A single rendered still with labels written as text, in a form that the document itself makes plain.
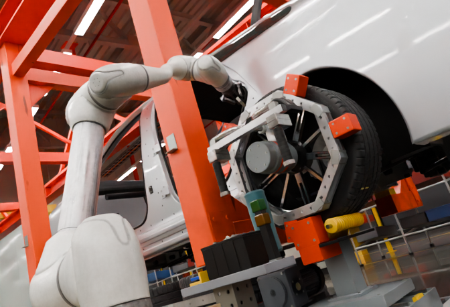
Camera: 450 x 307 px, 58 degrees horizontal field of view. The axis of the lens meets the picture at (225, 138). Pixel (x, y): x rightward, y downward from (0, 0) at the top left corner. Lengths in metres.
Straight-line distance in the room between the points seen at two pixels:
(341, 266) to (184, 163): 0.86
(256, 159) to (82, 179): 0.71
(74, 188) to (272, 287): 1.04
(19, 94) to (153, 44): 2.02
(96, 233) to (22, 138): 2.93
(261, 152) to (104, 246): 0.85
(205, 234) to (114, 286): 1.03
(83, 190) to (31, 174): 2.52
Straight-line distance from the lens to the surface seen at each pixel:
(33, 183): 3.75
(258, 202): 1.41
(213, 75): 1.76
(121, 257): 0.98
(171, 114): 2.11
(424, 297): 1.84
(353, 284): 1.84
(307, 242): 1.72
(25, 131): 3.92
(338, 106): 1.73
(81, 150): 1.34
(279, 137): 1.50
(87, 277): 0.99
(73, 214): 1.23
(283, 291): 1.91
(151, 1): 2.45
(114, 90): 1.33
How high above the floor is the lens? 0.46
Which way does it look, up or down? 18 degrees up
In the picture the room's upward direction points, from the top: 17 degrees counter-clockwise
